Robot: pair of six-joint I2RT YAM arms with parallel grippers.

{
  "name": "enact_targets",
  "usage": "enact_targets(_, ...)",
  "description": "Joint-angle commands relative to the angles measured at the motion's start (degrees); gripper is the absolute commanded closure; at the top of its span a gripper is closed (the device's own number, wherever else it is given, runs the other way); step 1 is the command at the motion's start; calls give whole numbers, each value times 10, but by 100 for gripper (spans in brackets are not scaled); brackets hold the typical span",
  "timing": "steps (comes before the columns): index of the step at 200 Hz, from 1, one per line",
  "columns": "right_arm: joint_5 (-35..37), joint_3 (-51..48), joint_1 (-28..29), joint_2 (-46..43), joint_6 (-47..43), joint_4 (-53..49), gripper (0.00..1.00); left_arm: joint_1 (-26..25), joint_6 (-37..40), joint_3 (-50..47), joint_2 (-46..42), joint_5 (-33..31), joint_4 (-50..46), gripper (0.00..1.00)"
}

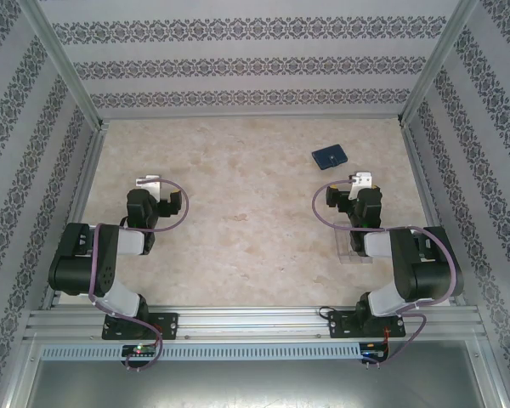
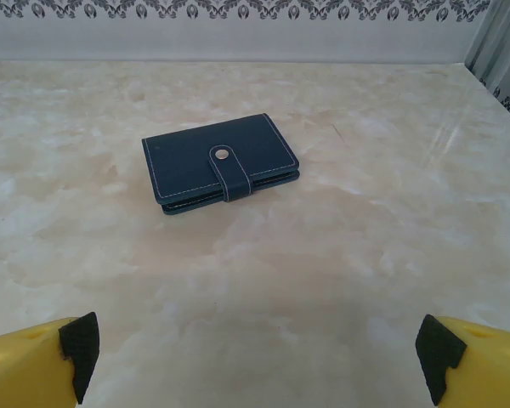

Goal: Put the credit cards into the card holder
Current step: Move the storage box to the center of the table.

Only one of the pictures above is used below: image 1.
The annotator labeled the blue leather card holder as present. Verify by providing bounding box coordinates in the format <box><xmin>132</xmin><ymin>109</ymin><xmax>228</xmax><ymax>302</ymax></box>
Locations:
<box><xmin>311</xmin><ymin>144</ymin><xmax>349</xmax><ymax>173</ymax></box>

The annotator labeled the clear plastic container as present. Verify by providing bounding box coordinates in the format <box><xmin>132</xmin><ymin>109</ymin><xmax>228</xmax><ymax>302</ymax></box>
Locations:
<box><xmin>332</xmin><ymin>219</ymin><xmax>376</xmax><ymax>265</ymax></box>

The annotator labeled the small controller circuit board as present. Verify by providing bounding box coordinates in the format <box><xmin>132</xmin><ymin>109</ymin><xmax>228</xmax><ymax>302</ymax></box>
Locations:
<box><xmin>360</xmin><ymin>343</ymin><xmax>388</xmax><ymax>360</ymax></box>
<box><xmin>121</xmin><ymin>344</ymin><xmax>159</xmax><ymax>359</ymax></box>

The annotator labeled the grey metal shelf panel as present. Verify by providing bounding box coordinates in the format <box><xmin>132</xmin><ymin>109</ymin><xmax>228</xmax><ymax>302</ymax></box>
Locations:
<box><xmin>25</xmin><ymin>339</ymin><xmax>494</xmax><ymax>408</ymax></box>

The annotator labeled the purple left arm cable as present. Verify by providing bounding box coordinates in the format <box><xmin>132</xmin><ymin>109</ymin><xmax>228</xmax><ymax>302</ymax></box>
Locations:
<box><xmin>87</xmin><ymin>178</ymin><xmax>190</xmax><ymax>371</ymax></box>

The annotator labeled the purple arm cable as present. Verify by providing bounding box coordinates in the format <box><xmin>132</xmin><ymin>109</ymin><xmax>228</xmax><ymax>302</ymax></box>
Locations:
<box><xmin>312</xmin><ymin>178</ymin><xmax>457</xmax><ymax>367</ymax></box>
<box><xmin>87</xmin><ymin>178</ymin><xmax>190</xmax><ymax>371</ymax></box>

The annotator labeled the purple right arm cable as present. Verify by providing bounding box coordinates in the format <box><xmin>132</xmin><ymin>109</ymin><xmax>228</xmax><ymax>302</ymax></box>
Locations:
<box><xmin>312</xmin><ymin>178</ymin><xmax>457</xmax><ymax>367</ymax></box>

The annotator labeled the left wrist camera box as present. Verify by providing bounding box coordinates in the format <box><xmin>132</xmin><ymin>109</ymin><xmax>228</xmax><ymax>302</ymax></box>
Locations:
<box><xmin>134</xmin><ymin>173</ymin><xmax>163</xmax><ymax>201</ymax></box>

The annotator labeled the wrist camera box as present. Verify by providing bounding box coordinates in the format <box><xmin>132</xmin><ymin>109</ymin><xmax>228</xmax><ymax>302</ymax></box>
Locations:
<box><xmin>134</xmin><ymin>173</ymin><xmax>163</xmax><ymax>201</ymax></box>
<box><xmin>348</xmin><ymin>170</ymin><xmax>375</xmax><ymax>201</ymax></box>

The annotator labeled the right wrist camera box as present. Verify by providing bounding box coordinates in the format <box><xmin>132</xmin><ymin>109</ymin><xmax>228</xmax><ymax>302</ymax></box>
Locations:
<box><xmin>348</xmin><ymin>170</ymin><xmax>375</xmax><ymax>201</ymax></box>

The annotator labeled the aluminium side rail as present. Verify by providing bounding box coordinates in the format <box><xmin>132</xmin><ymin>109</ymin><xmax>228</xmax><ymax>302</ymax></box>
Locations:
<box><xmin>40</xmin><ymin>122</ymin><xmax>110</xmax><ymax>309</ymax></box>
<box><xmin>400</xmin><ymin>122</ymin><xmax>468</xmax><ymax>307</ymax></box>

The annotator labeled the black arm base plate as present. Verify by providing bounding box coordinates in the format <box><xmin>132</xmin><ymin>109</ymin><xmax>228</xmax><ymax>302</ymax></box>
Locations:
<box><xmin>327</xmin><ymin>309</ymin><xmax>407</xmax><ymax>340</ymax></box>
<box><xmin>101</xmin><ymin>312</ymin><xmax>180</xmax><ymax>342</ymax></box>

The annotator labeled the aluminium mounting rail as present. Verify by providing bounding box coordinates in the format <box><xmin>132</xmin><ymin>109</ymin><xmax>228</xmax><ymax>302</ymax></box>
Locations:
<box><xmin>23</xmin><ymin>304</ymin><xmax>490</xmax><ymax>342</ymax></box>

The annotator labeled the aluminium frame post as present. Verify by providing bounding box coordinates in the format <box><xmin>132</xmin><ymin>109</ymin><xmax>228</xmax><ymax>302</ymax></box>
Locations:
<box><xmin>23</xmin><ymin>0</ymin><xmax>110</xmax><ymax>131</ymax></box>
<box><xmin>398</xmin><ymin>0</ymin><xmax>482</xmax><ymax>127</ymax></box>

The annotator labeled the slotted grey cable duct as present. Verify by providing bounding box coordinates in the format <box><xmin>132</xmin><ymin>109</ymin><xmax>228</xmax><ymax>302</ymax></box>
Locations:
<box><xmin>40</xmin><ymin>341</ymin><xmax>363</xmax><ymax>361</ymax></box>

